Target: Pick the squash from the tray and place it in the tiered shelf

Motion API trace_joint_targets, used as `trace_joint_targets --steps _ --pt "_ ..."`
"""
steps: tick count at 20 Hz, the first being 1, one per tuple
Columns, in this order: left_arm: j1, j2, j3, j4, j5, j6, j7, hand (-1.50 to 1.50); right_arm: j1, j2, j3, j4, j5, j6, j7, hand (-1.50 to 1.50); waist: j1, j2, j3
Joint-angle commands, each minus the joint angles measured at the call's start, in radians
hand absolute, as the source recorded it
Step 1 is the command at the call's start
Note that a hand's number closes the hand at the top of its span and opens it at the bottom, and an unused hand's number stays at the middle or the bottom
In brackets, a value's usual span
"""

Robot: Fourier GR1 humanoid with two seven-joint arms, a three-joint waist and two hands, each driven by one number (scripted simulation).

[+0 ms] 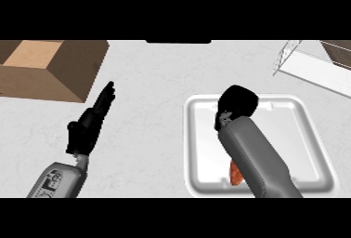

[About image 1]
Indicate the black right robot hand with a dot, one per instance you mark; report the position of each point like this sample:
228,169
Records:
238,100

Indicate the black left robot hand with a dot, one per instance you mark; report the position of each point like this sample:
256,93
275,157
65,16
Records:
89,124

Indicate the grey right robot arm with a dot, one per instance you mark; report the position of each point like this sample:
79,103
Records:
256,155

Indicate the brown cardboard box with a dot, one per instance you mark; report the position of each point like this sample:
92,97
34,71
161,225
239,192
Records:
51,69

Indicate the orange squash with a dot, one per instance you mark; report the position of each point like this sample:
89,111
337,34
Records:
235,175

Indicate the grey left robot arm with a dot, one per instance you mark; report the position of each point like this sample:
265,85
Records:
57,181

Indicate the white plastic tray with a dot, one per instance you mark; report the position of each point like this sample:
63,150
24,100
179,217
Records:
293,136

